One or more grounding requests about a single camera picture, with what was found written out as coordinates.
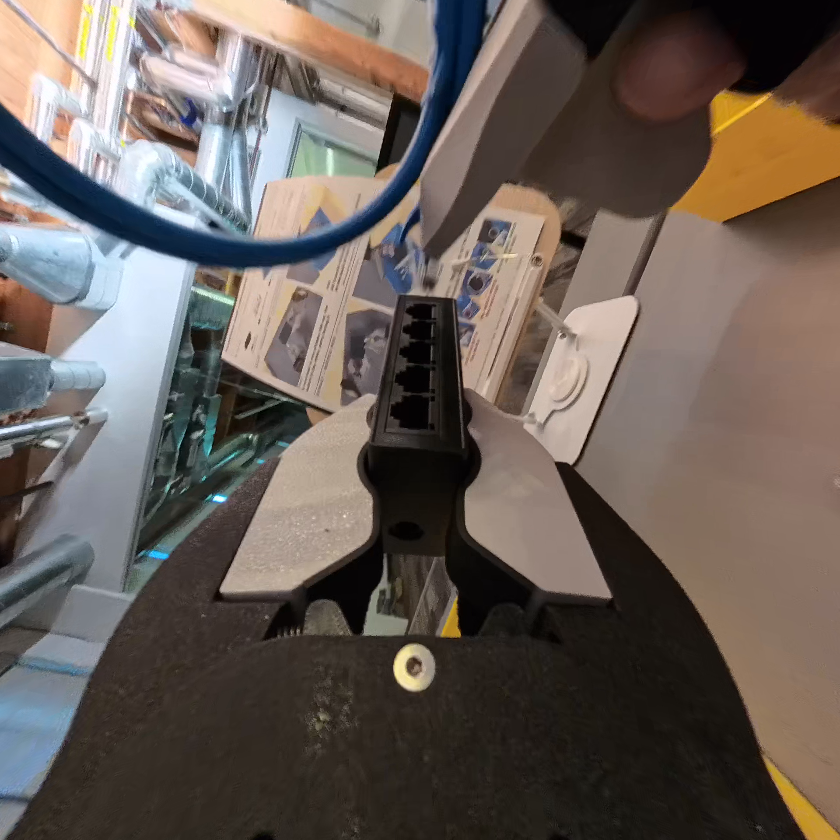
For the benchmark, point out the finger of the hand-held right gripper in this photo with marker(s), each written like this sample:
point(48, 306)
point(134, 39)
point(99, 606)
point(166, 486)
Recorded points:
point(499, 131)

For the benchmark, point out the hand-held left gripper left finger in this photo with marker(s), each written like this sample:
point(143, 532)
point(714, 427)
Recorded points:
point(302, 518)

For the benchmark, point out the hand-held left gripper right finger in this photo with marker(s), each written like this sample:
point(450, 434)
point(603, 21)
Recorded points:
point(538, 525)

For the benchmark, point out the yellow plastic bin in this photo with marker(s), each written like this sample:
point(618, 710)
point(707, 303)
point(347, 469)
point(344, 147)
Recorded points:
point(754, 151)
point(814, 814)

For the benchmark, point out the silver spiral ventilation duct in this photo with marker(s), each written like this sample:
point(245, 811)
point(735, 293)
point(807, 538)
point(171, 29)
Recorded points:
point(39, 577)

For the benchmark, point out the wooden column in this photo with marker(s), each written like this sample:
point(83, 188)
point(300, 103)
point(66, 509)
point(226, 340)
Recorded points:
point(315, 39)

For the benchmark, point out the black framed sign stand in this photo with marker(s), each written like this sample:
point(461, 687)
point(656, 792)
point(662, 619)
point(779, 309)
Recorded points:
point(397, 131)

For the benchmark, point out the printed instruction poster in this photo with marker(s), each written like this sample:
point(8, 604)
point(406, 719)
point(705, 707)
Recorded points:
point(295, 328)

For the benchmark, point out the cluster of insulated silver pipes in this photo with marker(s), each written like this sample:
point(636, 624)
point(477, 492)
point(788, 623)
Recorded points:
point(105, 65)

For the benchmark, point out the rectangular metal duct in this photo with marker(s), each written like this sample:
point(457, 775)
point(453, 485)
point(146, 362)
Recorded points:
point(39, 384)

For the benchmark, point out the black ethernet switch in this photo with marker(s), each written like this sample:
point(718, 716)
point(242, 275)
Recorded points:
point(420, 485)

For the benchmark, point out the person's right hand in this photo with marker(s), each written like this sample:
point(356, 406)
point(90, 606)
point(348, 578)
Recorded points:
point(676, 65)

